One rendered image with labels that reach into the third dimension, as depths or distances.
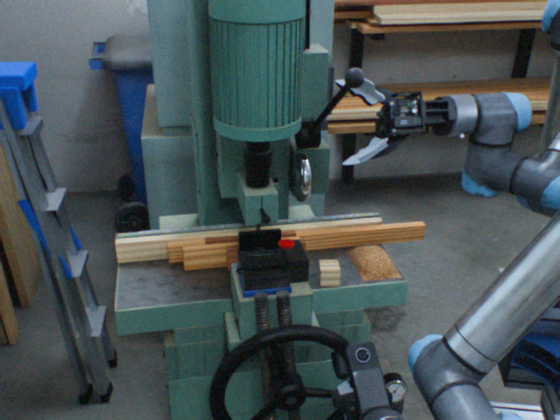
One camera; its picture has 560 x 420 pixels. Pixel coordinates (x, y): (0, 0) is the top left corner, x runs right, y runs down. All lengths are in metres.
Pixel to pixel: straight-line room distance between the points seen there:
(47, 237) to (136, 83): 1.16
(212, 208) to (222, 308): 0.35
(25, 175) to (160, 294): 0.79
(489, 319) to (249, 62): 0.60
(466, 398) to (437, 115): 0.52
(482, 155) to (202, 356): 0.68
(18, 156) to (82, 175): 1.92
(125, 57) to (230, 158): 1.63
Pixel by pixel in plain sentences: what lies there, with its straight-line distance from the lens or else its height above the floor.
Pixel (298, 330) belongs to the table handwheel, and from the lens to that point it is 1.08.
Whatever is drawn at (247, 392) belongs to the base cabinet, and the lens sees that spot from 1.41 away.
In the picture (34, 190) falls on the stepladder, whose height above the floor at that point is 0.83.
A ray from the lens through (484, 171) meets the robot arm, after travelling 1.23.
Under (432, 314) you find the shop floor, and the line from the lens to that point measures 2.80.
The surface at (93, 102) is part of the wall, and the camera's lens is 3.65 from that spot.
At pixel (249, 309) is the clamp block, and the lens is 1.15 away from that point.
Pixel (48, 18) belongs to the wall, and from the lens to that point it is 3.58.
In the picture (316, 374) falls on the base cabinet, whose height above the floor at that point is 0.68.
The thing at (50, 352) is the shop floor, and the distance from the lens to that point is 2.65.
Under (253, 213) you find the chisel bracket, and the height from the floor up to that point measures 1.03.
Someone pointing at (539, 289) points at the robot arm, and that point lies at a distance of 0.87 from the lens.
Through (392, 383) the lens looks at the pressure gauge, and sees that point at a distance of 1.40.
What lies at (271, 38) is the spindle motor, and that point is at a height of 1.39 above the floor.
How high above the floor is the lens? 1.62
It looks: 28 degrees down
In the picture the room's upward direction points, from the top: straight up
